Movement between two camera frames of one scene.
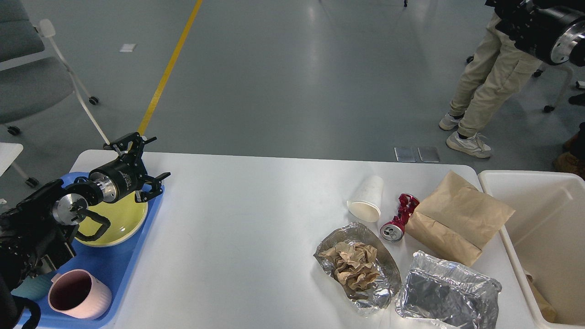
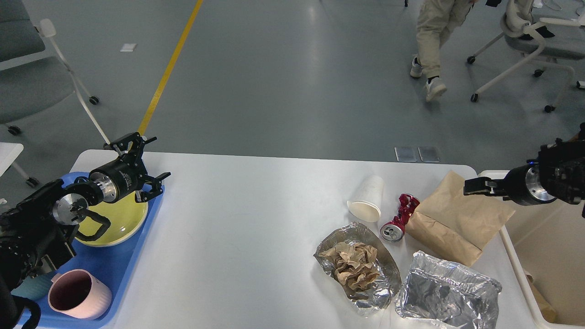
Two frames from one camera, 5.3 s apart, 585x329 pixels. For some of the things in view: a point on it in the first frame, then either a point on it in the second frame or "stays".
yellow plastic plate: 127,215 stays
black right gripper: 534,24 to 523,184
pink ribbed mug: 76,294 stays
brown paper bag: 457,218 stays
